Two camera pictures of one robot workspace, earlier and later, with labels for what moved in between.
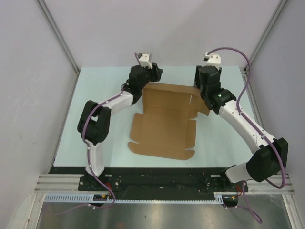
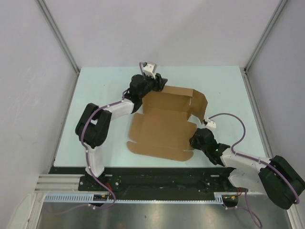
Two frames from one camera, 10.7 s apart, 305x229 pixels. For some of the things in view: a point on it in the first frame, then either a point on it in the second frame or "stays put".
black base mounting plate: x=156 y=179 stays put
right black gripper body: x=197 y=85 to x=195 y=145
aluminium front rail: x=68 y=183 stays put
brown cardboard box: x=167 y=128 stays put
